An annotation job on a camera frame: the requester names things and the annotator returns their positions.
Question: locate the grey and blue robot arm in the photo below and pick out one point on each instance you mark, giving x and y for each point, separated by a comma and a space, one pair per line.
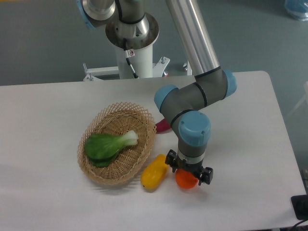
133, 31

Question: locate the green bok choy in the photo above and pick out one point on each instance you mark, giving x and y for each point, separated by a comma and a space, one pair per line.
102, 149

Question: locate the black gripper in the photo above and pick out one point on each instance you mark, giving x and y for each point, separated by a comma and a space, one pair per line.
193, 165

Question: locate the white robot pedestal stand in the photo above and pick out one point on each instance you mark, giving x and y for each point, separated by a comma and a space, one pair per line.
132, 63

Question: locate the orange fruit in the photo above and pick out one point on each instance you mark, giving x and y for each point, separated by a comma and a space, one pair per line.
185, 180

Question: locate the blue object top right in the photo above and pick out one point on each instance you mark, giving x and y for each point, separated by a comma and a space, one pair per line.
298, 9

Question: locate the black device at table edge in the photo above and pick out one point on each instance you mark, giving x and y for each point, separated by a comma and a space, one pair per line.
300, 206

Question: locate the yellow mango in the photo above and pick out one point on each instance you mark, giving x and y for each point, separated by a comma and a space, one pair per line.
154, 173

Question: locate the woven wicker basket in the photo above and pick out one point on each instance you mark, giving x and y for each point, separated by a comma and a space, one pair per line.
118, 119

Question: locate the purple sweet potato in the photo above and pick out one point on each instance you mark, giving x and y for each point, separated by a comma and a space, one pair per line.
162, 126

